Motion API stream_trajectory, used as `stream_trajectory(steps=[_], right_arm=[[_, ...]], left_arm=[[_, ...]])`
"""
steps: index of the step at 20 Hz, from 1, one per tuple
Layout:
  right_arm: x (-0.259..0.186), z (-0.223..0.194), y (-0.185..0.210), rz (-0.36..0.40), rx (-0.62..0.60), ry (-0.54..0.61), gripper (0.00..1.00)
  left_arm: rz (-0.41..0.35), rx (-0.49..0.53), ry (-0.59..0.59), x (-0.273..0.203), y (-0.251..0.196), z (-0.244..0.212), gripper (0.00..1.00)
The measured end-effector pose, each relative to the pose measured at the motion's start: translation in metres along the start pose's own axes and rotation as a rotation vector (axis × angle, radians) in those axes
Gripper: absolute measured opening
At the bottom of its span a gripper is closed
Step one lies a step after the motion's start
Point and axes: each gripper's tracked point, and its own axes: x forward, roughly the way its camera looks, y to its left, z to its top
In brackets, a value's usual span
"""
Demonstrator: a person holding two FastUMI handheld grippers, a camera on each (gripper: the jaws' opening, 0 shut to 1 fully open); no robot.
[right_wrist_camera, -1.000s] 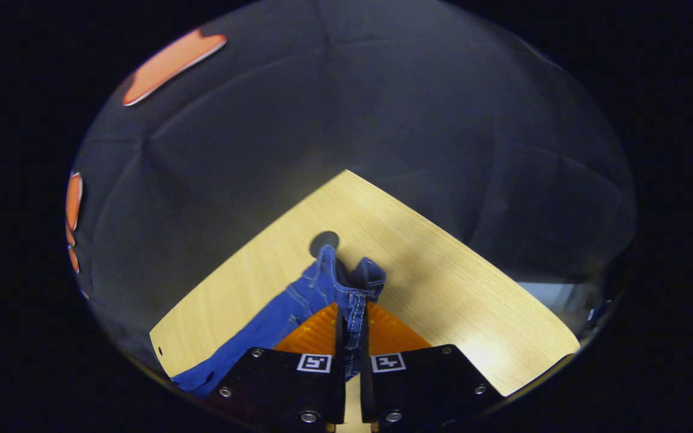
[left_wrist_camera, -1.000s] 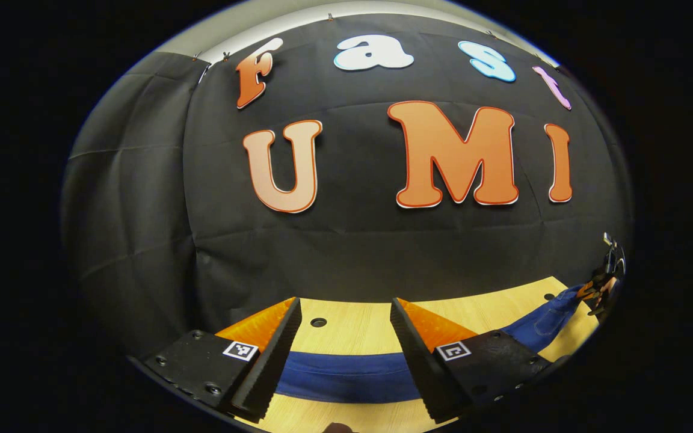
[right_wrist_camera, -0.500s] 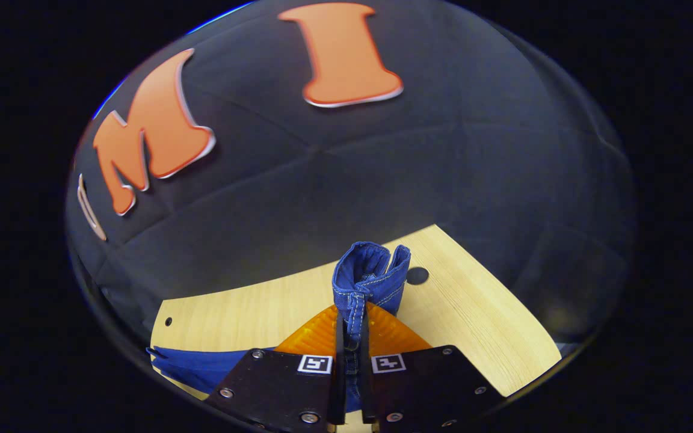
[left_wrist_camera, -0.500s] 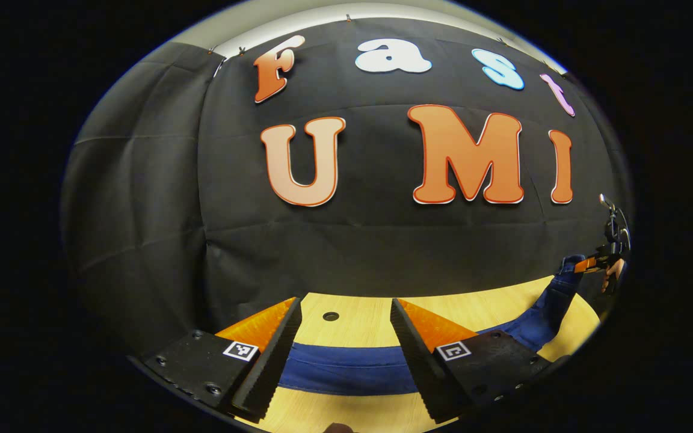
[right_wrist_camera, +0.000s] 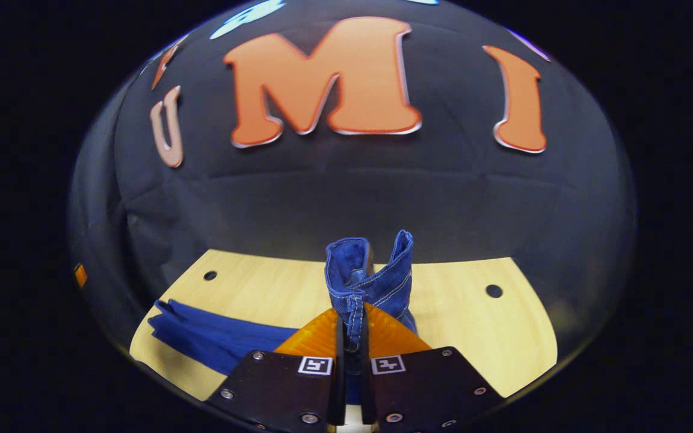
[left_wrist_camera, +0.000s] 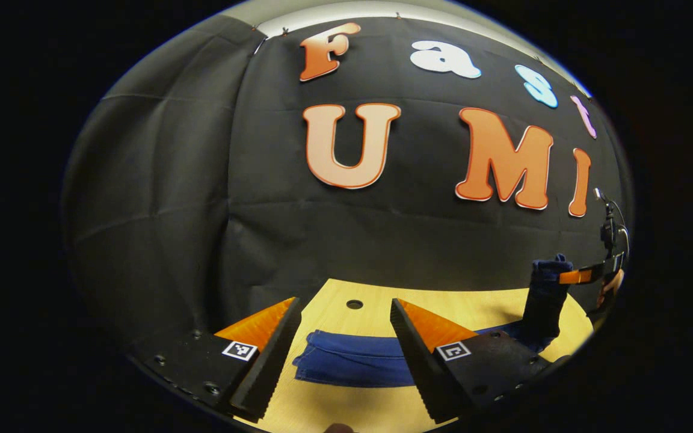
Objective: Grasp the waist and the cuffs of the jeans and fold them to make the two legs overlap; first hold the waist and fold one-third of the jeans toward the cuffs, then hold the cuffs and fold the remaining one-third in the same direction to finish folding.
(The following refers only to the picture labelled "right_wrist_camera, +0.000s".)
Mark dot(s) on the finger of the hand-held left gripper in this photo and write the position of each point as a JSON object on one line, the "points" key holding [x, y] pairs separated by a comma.
{"points": [[80, 276]]}

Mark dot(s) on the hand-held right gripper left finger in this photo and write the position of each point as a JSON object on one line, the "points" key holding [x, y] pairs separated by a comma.
{"points": [[286, 391]]}

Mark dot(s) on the blue jeans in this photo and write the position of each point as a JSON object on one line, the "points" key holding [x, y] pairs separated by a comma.
{"points": [[220, 337]]}

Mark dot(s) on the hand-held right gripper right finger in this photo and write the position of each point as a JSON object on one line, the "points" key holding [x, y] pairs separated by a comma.
{"points": [[425, 388]]}

